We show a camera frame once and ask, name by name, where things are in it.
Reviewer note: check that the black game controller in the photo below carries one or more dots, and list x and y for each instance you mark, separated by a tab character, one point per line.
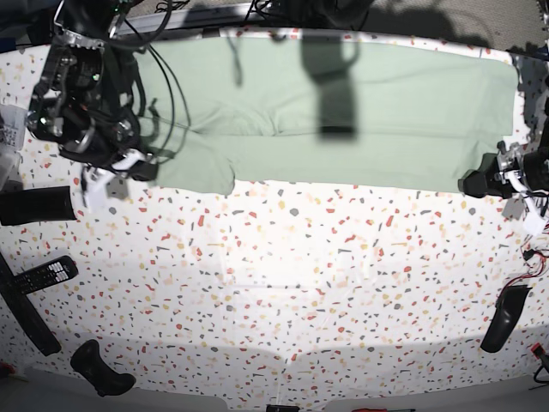
87	361

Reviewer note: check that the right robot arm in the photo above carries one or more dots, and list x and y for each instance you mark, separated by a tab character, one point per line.
90	93

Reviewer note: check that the black TV remote control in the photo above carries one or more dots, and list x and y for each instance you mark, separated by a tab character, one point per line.
46	275

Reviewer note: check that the black cylinder roll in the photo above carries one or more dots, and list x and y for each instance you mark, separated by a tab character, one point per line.
36	205

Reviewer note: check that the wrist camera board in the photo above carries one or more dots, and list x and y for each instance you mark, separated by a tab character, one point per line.
534	225
95	198

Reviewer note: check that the black curved handle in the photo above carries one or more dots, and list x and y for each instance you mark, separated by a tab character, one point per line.
509	307

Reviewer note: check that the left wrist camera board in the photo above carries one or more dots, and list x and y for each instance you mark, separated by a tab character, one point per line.
534	225

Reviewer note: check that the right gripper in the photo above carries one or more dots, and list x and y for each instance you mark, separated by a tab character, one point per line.
104	146

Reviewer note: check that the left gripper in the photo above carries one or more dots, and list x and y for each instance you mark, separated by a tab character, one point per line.
527	172

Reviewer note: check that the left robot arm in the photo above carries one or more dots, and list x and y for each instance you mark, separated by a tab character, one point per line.
534	85

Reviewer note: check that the small red clip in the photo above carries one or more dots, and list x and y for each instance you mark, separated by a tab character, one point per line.
537	350

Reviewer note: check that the light green T-shirt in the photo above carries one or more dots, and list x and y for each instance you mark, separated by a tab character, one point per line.
323	111

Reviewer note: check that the long black bar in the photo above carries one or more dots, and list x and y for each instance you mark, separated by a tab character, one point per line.
26	315

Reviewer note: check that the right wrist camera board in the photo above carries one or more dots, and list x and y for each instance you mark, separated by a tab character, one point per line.
95	198

